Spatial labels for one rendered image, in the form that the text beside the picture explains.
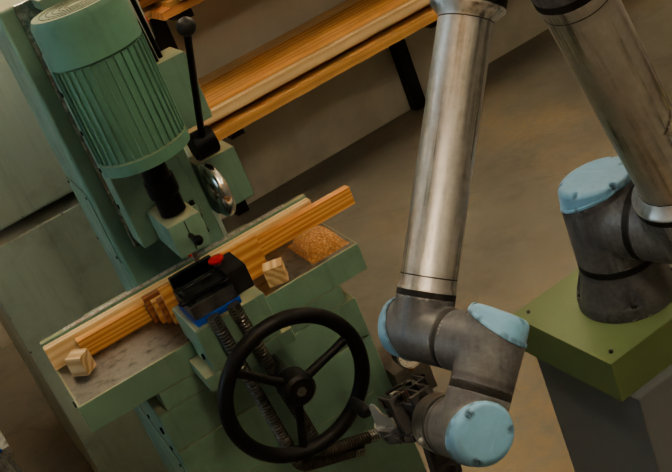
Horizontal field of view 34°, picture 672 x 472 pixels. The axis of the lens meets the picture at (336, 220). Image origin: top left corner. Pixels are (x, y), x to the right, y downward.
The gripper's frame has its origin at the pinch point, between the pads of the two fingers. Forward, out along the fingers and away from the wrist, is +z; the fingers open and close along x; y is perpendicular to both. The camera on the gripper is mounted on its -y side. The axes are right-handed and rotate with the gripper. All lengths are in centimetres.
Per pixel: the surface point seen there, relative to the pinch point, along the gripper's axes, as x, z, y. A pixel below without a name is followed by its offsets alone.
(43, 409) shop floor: 52, 230, 4
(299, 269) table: -4.7, 28.7, 26.3
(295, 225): -11, 40, 33
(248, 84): -73, 234, 73
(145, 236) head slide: 16, 46, 45
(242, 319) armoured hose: 12.2, 14.5, 25.5
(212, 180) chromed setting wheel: -2, 45, 49
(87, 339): 35, 40, 34
